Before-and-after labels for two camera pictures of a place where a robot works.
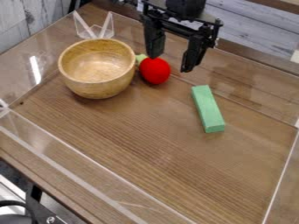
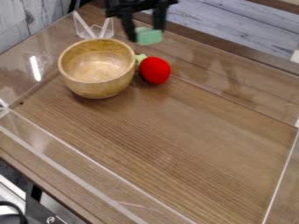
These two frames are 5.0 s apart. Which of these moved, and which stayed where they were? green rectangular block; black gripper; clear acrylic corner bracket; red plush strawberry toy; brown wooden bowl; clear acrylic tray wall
Moved: green rectangular block; black gripper
Stayed: brown wooden bowl; red plush strawberry toy; clear acrylic tray wall; clear acrylic corner bracket
